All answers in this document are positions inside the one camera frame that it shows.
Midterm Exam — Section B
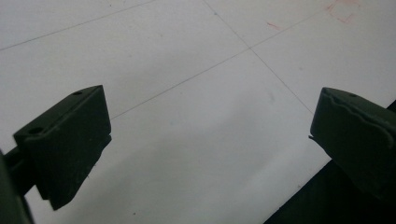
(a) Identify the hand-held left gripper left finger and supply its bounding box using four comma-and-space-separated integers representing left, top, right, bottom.
3, 84, 113, 211

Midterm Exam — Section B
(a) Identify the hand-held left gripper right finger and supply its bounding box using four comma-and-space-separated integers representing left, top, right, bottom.
308, 87, 396, 203

